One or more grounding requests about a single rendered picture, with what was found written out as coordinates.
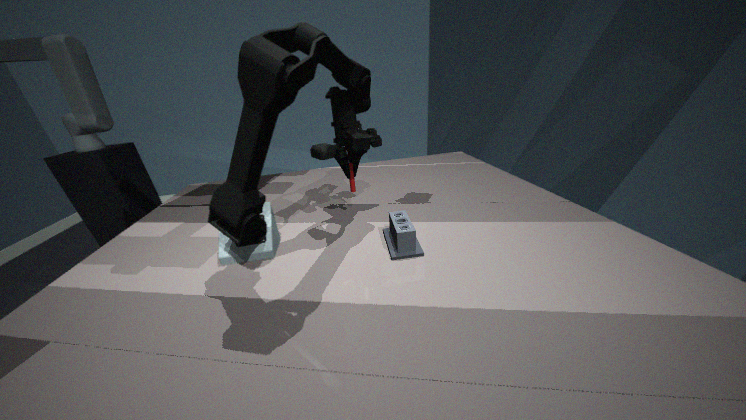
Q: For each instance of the red peg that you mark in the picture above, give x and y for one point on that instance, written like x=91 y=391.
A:
x=352 y=181

